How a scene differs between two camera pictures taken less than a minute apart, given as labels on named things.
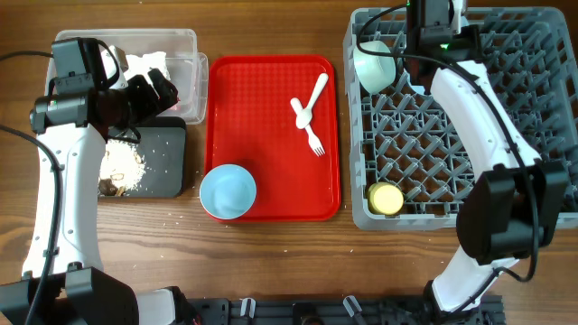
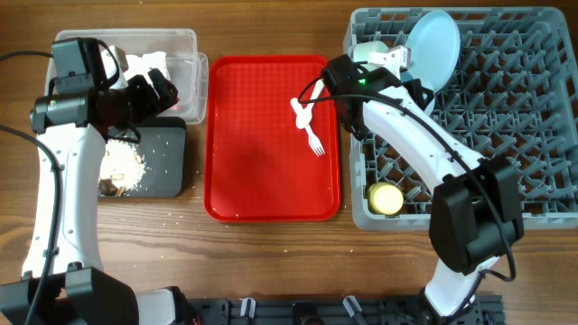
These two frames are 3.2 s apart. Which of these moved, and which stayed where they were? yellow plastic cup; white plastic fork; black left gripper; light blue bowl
Moved: light blue bowl
Stayed: black left gripper; white plastic fork; yellow plastic cup
